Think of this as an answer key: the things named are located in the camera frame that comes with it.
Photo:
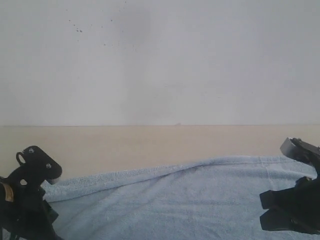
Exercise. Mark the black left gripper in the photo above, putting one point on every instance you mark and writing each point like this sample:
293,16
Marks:
24,213

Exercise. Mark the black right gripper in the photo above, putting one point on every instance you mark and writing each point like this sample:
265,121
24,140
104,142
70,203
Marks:
295,209

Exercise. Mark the light blue towel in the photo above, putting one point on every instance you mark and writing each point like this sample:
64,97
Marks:
214,199

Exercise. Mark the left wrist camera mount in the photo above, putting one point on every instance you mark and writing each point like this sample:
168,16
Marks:
35,167

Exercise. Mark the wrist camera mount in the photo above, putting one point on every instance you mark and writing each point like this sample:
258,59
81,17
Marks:
35,167
301,151

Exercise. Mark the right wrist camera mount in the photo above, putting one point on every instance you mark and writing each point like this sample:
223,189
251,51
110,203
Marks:
301,151

